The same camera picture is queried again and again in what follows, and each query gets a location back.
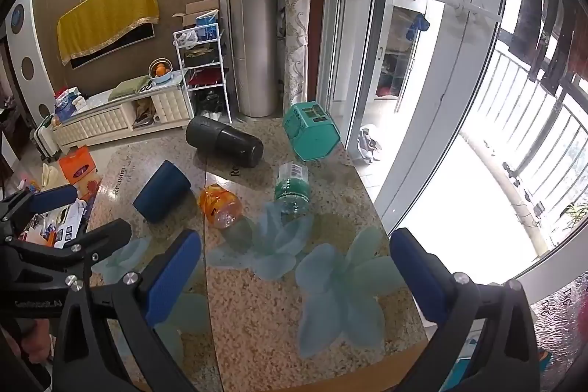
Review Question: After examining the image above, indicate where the black tumbler cup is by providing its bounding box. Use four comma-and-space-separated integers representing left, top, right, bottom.
185, 116, 264, 168

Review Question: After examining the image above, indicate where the dark blue cup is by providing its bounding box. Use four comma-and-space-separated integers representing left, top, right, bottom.
133, 160, 190, 223

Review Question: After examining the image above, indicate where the green clear glass cup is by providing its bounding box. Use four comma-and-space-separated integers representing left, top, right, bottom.
274, 162, 311, 215

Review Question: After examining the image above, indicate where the teal hexagonal cup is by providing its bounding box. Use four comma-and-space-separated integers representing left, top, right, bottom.
283, 101, 341, 161

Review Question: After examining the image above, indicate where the left hand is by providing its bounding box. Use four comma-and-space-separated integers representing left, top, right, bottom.
13, 319, 52, 363

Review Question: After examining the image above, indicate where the white suitcase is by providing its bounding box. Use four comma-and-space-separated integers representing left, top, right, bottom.
30, 114, 61, 162

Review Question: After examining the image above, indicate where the orange paper bag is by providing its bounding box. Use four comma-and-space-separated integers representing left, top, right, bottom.
58, 145, 96, 185

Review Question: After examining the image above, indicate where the green folded cloth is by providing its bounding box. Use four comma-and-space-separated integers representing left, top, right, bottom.
109, 76, 150, 100

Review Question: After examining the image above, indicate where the white tv cabinet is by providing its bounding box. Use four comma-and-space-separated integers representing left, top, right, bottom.
52, 72, 191, 151

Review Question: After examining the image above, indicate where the fruit basket with oranges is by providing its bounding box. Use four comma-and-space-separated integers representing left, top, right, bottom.
148, 58, 173, 84

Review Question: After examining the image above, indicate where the yellow cloth cover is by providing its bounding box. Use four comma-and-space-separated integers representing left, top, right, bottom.
56, 0, 159, 65

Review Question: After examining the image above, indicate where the white metal shelf rack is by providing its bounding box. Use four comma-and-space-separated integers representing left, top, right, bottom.
172, 22, 232, 123

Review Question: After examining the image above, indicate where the cardboard box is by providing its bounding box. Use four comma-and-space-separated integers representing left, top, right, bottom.
172, 0, 220, 28

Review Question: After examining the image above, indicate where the silver standing air conditioner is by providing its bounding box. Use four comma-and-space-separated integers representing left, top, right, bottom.
228, 0, 278, 118

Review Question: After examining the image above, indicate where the patterned beige curtain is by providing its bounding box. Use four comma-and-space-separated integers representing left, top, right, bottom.
283, 0, 311, 112

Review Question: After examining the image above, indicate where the white door handle bar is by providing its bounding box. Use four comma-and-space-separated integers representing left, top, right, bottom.
431, 0, 502, 23

